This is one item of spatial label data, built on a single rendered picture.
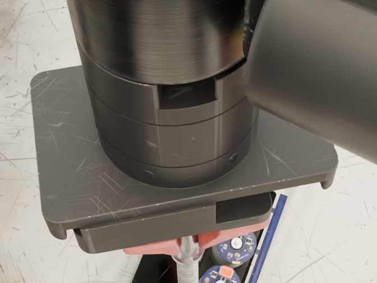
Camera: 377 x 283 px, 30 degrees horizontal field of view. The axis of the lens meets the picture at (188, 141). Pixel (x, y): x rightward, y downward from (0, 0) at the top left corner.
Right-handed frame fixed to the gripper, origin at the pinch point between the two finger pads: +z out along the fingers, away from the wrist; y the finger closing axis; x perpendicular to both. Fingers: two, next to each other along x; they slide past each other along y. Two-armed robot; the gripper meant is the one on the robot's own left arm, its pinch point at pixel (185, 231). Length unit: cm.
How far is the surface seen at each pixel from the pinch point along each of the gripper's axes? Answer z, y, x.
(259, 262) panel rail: 10.9, 4.7, 2.3
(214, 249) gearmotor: 12.8, 2.4, 4.5
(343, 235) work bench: 16.5, 12.1, 5.3
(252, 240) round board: 10.5, 4.6, 3.6
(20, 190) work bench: 13.8, -10.0, 12.4
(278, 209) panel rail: 10.0, 6.7, 5.1
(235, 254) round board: 10.6, 3.4, 3.0
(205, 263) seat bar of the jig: 14.5, 1.7, 4.4
